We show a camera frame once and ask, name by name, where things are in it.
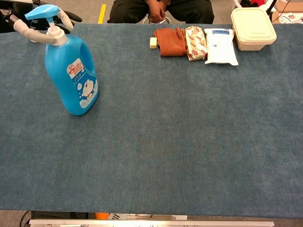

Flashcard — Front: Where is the brown cardboard box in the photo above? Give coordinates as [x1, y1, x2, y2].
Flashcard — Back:
[271, 1, 303, 24]

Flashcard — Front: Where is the blue table mat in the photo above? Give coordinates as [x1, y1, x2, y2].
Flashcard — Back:
[0, 22, 303, 219]

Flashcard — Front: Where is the black floor cable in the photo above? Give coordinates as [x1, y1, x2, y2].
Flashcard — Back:
[19, 210, 32, 227]

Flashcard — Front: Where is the white printed bag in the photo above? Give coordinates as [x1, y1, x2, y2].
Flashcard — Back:
[278, 11, 303, 24]

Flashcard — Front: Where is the rust brown folded cloth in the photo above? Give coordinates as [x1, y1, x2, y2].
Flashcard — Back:
[153, 27, 188, 57]

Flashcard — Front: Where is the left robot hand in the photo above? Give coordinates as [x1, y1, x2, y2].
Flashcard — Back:
[0, 0, 83, 45]

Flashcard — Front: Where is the beige red-print snack packet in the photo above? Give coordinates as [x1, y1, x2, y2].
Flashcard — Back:
[184, 26, 208, 61]

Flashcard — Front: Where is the blue pump detergent bottle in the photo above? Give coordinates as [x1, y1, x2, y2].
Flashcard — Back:
[24, 4, 99, 116]

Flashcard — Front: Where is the aluminium profile rail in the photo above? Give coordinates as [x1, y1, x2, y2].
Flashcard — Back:
[28, 218, 275, 227]

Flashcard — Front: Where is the white storage bin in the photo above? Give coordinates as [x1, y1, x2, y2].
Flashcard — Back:
[232, 0, 269, 9]

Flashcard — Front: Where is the white refill pouch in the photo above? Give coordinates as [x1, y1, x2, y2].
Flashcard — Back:
[203, 28, 239, 66]

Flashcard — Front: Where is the seated person in black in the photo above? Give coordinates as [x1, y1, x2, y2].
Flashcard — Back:
[107, 0, 215, 25]

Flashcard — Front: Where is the chrome stool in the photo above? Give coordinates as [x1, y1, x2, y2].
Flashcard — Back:
[142, 14, 173, 25]

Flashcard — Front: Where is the cream lidded plastic box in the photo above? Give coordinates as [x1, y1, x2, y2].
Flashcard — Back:
[230, 7, 277, 52]

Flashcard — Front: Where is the black stand pole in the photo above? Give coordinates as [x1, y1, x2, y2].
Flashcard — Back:
[265, 0, 278, 15]

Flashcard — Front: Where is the yellow floor tape strip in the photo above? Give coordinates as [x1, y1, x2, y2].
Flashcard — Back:
[98, 4, 107, 24]

